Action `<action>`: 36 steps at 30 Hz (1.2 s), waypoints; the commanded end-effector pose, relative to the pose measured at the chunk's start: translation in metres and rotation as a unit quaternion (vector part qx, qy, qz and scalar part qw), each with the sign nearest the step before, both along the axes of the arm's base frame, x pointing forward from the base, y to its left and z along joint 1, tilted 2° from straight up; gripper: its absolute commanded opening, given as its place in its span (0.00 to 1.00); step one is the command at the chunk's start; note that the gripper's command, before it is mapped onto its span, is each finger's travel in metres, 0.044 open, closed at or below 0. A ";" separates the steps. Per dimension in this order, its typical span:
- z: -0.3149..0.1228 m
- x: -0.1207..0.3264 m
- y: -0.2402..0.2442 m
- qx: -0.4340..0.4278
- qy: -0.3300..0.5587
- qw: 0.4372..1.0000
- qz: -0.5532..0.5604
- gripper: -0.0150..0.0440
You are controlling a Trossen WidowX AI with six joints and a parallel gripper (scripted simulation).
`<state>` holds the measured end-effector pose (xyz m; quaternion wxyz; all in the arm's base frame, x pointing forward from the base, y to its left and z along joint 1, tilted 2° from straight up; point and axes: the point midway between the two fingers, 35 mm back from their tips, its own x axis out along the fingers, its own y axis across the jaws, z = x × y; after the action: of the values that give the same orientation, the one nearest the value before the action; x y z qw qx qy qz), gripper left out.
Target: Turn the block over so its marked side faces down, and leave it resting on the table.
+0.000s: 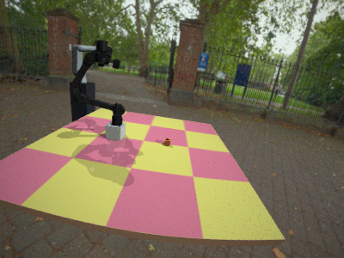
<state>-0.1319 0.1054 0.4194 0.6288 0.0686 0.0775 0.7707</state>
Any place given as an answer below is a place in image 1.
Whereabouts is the orange block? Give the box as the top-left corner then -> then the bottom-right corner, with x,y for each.
164,138 -> 170,146

